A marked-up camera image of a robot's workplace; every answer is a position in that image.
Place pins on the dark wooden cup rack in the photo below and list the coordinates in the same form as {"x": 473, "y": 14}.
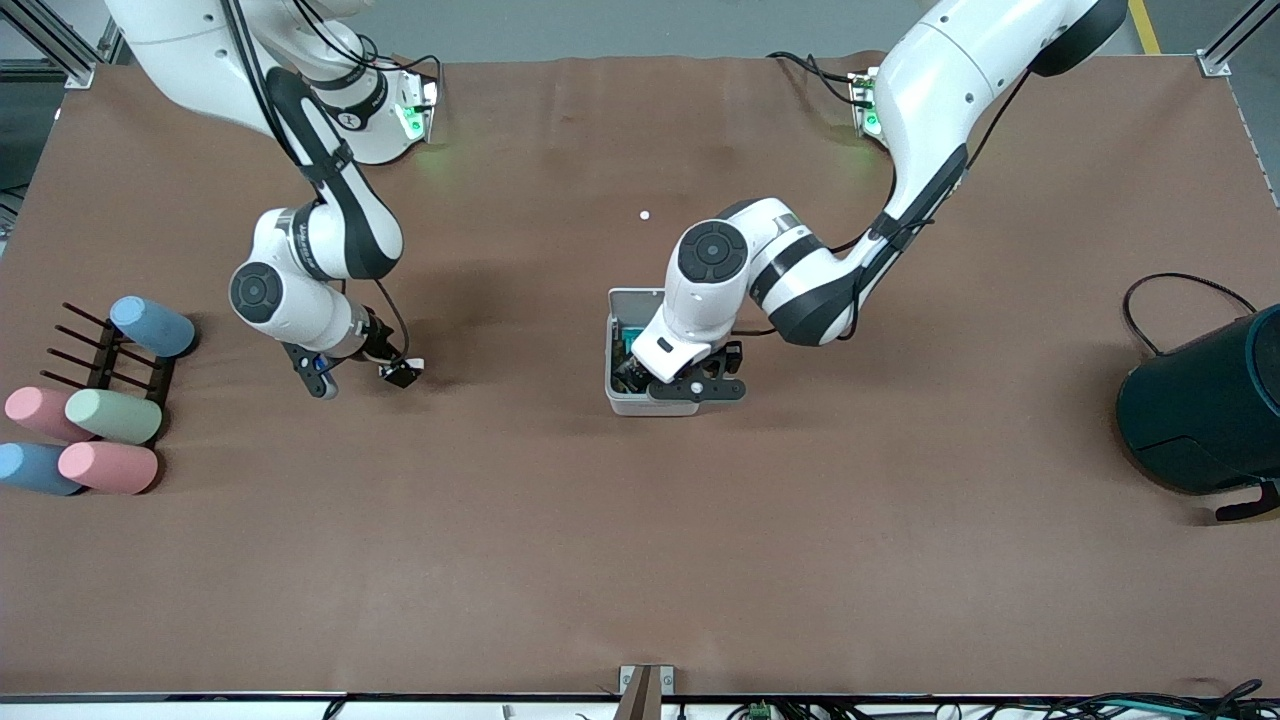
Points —
{"x": 103, "y": 360}

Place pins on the metal table edge bracket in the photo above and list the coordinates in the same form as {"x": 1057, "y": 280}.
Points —
{"x": 645, "y": 690}

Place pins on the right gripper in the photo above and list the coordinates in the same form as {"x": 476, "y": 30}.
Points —
{"x": 378, "y": 341}

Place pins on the dark teal cylindrical device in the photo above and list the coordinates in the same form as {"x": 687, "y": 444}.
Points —
{"x": 1200, "y": 410}

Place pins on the teal snack wrapper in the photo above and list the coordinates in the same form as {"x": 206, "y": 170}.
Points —
{"x": 626, "y": 347}

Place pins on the green plastic cup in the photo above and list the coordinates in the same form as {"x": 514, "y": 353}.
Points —
{"x": 113, "y": 415}

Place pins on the blue plastic cup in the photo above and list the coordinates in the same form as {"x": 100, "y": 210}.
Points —
{"x": 35, "y": 468}
{"x": 152, "y": 325}

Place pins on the brown table cover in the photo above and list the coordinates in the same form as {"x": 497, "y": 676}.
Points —
{"x": 600, "y": 550}

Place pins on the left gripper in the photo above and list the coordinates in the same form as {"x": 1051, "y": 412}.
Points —
{"x": 632, "y": 374}

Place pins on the pink plastic cup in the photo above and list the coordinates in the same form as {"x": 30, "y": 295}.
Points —
{"x": 107, "y": 467}
{"x": 35, "y": 410}

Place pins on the white desktop trash bin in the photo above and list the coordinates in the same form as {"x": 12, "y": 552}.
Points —
{"x": 640, "y": 405}

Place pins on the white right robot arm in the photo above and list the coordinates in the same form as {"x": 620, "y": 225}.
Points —
{"x": 300, "y": 305}

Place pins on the white trash bin lid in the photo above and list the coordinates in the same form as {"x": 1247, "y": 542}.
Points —
{"x": 635, "y": 302}

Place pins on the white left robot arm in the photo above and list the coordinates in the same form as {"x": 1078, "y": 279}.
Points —
{"x": 930, "y": 90}

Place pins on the aluminium frame strut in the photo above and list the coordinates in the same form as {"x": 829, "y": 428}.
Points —
{"x": 70, "y": 60}
{"x": 1228, "y": 45}

